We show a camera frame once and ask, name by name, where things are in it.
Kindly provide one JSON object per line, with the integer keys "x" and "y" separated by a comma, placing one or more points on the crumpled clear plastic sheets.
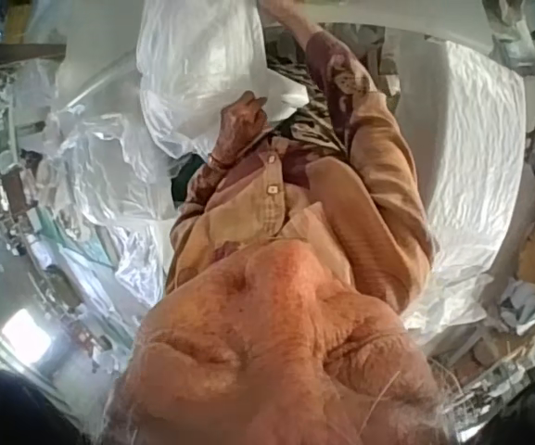
{"x": 109, "y": 162}

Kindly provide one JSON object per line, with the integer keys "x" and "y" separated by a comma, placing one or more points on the white pipe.
{"x": 102, "y": 81}

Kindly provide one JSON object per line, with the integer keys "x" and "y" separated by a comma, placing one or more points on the cluttered work shelves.
{"x": 21, "y": 222}

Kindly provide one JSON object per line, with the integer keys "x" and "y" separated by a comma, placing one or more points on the gold wrist bangle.
{"x": 220, "y": 161}

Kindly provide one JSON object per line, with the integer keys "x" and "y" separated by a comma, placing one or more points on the person's right hand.
{"x": 280, "y": 8}

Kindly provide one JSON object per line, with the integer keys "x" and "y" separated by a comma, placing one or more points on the person's left hand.
{"x": 239, "y": 130}

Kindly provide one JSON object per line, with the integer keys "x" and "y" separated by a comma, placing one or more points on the large white plastic bag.
{"x": 193, "y": 60}

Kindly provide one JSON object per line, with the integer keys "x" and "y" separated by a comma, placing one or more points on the stack of white plastic sheets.
{"x": 475, "y": 176}

